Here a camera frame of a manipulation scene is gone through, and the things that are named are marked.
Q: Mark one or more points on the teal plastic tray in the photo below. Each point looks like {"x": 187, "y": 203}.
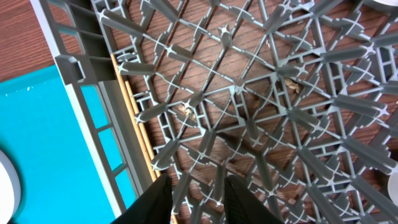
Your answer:
{"x": 41, "y": 136}

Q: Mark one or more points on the white cup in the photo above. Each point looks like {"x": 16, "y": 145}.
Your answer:
{"x": 392, "y": 187}

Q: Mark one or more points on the grey dishwasher rack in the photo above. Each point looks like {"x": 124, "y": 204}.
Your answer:
{"x": 297, "y": 98}

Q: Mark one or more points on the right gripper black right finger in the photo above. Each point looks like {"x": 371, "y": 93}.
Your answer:
{"x": 241, "y": 206}

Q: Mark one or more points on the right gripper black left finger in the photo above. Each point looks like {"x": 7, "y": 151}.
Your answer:
{"x": 154, "y": 206}

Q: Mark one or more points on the white round bowl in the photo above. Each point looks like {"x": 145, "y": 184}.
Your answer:
{"x": 381, "y": 3}

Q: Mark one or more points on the wooden chopstick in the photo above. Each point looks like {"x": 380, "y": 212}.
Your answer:
{"x": 148, "y": 147}
{"x": 128, "y": 104}

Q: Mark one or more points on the pink plate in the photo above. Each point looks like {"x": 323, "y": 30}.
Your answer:
{"x": 10, "y": 189}

